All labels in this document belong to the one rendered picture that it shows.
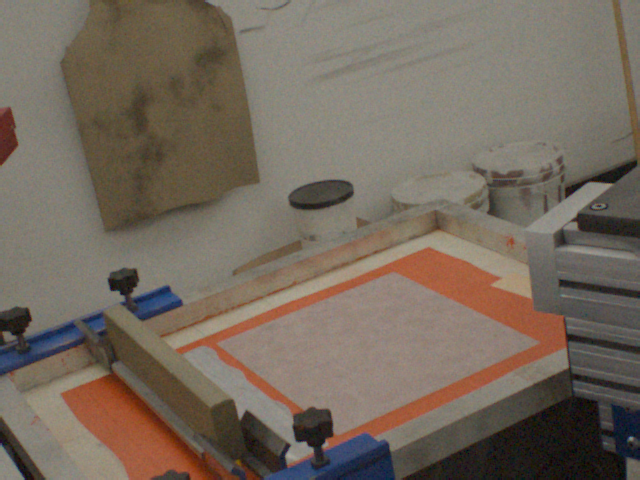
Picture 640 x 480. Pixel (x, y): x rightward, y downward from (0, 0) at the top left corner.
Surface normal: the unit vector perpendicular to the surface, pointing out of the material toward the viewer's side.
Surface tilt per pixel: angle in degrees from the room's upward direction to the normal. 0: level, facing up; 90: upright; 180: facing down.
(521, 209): 93
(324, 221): 93
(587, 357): 90
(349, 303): 0
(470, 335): 0
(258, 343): 0
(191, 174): 90
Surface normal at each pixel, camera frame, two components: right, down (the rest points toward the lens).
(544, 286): -0.63, 0.39
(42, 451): -0.18, -0.91
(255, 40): 0.49, 0.24
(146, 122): 0.76, 0.08
